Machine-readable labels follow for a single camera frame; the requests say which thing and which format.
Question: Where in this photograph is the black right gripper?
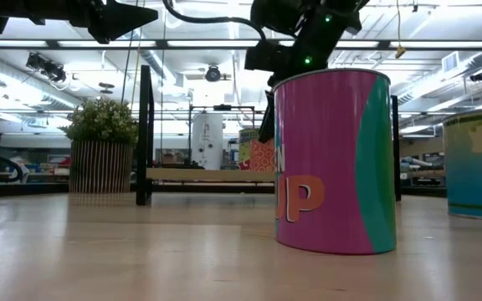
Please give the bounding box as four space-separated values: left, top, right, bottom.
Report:
244 39 322 144

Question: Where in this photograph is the pink teal soup can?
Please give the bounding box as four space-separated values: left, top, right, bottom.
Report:
273 69 397 255

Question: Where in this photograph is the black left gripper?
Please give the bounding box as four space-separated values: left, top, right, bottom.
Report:
8 0 160 45

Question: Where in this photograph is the blue green cherries can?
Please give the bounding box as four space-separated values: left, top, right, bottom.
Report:
442 107 482 222

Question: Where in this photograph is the black overhead camera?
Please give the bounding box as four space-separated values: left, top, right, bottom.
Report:
204 64 223 83

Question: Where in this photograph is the black overhead light bar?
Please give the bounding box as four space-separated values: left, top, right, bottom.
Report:
0 38 482 52

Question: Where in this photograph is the black frame wooden shelf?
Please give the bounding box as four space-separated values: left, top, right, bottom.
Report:
135 64 403 207

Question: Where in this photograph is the white cylindrical tank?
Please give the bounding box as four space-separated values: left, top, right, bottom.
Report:
191 112 224 171

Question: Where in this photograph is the black ceiling fixture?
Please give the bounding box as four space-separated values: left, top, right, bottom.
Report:
25 52 68 84

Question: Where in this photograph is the hanging yellow tipped cord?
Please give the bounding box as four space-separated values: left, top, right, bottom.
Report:
394 0 408 60

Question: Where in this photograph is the plant in striped pot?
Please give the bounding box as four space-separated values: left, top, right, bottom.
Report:
59 98 140 196

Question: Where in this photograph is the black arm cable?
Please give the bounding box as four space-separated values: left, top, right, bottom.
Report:
161 0 268 43

